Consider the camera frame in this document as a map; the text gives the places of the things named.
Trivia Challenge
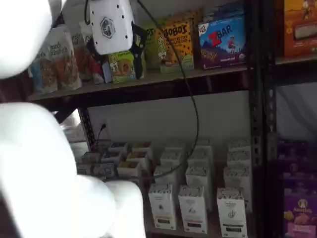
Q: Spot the white box yellow strip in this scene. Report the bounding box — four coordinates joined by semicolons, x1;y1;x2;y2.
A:
148;182;177;231

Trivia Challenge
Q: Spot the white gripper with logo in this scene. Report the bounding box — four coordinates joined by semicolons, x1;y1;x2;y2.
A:
86;0;148;80

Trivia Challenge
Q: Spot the green Bobo's bar box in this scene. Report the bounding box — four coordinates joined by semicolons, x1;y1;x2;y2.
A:
142;19;169;70

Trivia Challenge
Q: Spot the white floral cracker box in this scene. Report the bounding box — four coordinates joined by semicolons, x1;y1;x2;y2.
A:
160;147;184;167
187;145;214;167
226;150;253;170
195;138;211;150
227;138;251;154
153;164;178;187

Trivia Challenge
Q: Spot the white box green strip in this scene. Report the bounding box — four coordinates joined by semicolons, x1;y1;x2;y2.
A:
216;187;249;238
223;165;251;199

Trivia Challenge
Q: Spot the long black cable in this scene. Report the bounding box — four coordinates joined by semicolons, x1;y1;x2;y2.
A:
137;0;200;178

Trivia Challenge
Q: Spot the black power cord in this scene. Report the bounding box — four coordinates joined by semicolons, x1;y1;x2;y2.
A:
96;124;106;147

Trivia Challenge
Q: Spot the white box pink strip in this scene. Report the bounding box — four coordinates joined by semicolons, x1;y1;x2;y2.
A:
177;184;208;235
185;164;212;212

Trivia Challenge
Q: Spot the dark metal shelf rack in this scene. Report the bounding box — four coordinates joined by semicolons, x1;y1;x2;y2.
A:
262;0;317;238
26;0;264;238

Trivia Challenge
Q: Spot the purple Annie's snack box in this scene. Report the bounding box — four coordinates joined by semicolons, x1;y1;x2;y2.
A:
276;139;311;184
281;180;317;238

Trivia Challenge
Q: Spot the blue Z Bar box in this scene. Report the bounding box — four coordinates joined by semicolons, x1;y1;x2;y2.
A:
202;2;246;23
197;15;248;72

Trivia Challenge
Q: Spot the green Bobo's pastry box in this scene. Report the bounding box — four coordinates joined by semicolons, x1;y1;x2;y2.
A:
107;50;147;84

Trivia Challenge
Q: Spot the granola bag with red print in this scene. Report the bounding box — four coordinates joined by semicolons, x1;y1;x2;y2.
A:
70;23;94;82
79;22;105;85

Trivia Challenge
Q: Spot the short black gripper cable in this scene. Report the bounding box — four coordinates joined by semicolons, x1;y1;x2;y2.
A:
83;0;92;26

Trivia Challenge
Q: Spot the yellow Bobo's bar box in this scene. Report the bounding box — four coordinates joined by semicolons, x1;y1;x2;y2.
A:
187;8;206;69
155;20;196;74

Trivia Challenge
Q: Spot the granola bag with orange print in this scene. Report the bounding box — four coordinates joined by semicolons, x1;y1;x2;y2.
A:
46;26;83;91

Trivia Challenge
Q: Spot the granola bag with blue print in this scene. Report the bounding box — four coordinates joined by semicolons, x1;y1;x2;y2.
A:
28;42;59;95

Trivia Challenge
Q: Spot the orange snack box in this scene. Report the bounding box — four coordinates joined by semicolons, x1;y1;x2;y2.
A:
281;0;317;58

